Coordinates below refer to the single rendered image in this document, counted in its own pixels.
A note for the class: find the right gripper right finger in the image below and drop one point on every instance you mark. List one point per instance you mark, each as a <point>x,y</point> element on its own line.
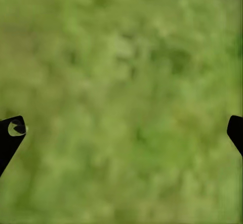
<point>235,132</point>

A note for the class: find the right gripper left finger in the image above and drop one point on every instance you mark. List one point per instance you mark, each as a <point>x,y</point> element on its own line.
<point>12,132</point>

